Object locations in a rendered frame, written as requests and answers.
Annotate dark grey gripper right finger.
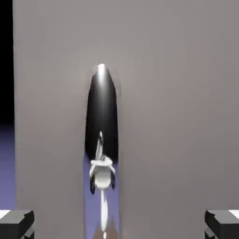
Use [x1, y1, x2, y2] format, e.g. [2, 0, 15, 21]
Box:
[204, 209, 239, 239]

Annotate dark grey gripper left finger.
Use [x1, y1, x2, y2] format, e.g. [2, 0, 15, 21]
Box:
[0, 210, 35, 239]

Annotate grey painted cabinet door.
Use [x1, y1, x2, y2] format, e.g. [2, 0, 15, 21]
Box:
[12, 0, 239, 239]

